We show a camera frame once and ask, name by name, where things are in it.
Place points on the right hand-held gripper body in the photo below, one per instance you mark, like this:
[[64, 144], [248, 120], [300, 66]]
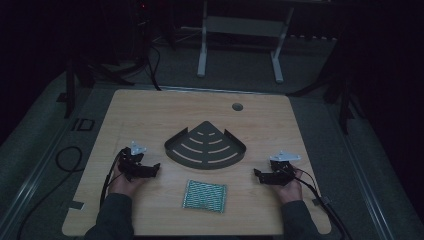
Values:
[[280, 170]]

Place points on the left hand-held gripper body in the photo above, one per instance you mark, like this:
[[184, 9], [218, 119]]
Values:
[[133, 163]]

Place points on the person's right hand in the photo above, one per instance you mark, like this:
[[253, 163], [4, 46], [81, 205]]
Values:
[[291, 190]]

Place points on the person's left hand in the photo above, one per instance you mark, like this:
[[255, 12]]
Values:
[[124, 185]]

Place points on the dark corner shelf tray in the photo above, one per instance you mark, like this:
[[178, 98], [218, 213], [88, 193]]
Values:
[[205, 146]]

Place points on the green patterned cloth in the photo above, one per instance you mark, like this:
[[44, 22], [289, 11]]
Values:
[[204, 196]]

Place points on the grey table grommet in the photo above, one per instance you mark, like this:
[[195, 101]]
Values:
[[237, 107]]

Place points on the black tripod stand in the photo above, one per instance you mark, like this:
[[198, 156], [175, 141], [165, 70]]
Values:
[[83, 76], [340, 90]]

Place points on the white metal stand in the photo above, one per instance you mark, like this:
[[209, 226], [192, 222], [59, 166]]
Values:
[[240, 36]]

